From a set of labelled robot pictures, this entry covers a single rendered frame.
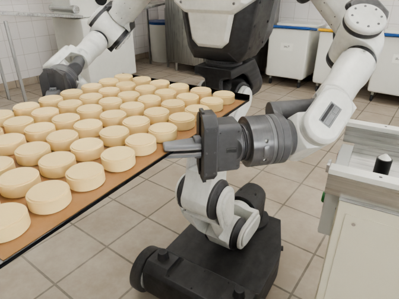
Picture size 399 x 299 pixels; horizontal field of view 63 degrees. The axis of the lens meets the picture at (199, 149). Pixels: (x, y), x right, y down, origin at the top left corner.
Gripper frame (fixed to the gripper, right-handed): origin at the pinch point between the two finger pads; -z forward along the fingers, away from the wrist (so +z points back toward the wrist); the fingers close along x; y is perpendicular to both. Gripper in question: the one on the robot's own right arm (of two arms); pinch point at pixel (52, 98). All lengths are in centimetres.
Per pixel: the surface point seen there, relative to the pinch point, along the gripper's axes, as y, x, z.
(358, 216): 62, -18, -36
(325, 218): 60, -25, -28
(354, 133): 78, -12, -10
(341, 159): 69, -15, -18
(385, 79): 300, -68, 220
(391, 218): 66, -16, -40
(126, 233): 10, -99, 65
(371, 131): 81, -11, -13
